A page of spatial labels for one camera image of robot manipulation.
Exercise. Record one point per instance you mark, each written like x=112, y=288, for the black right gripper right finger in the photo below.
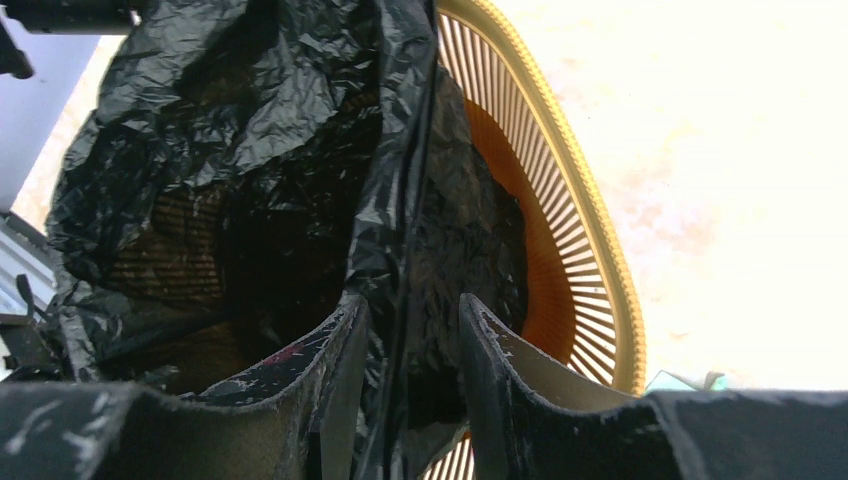
x=533, y=418

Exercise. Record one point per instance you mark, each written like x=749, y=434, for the black plastic trash bag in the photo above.
x=251, y=163

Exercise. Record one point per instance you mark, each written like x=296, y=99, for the light green patterned cloth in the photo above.
x=668, y=381

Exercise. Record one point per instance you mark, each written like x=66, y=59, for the yellow ribbed trash bin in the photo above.
x=583, y=310

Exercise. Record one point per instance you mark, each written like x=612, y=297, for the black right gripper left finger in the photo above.
x=291, y=416

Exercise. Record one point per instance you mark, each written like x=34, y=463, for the grey slotted cable duct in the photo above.
x=24, y=252

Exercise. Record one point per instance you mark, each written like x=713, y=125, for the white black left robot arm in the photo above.
x=75, y=17

